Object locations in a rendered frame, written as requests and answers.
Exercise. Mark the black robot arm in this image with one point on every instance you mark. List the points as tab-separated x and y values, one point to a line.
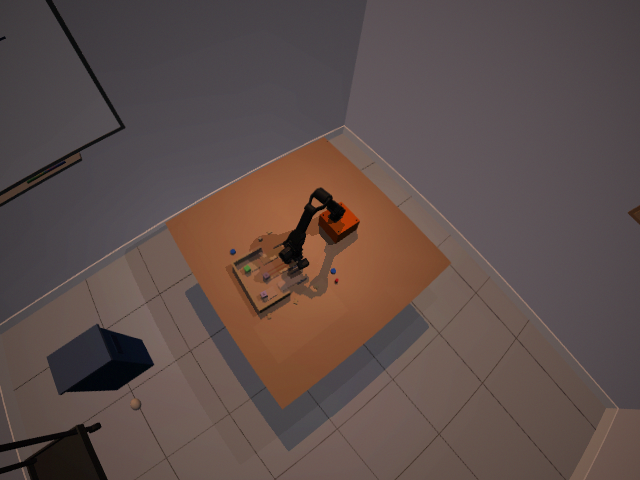
297	236

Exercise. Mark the tan strip with red stripes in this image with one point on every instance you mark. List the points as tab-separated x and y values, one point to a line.
280	268

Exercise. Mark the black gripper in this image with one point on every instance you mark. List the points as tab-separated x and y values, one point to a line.
302	263

